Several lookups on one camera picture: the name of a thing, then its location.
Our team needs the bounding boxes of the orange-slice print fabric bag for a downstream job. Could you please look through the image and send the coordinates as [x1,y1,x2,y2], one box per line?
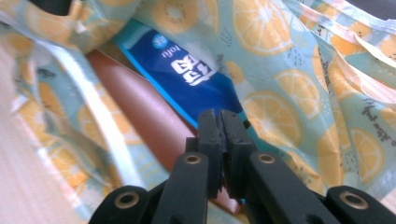
[0,0,396,224]

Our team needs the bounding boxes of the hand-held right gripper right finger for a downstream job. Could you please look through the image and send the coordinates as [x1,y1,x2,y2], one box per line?
[219,109,259,200]

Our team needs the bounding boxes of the smooth brown packet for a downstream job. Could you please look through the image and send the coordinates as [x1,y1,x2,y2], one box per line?
[86,49,242,216]

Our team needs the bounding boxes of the blue packet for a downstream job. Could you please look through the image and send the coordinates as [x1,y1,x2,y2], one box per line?
[113,18,260,147]

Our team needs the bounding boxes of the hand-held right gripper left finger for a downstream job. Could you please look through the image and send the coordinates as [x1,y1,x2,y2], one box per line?
[185,109,224,200]

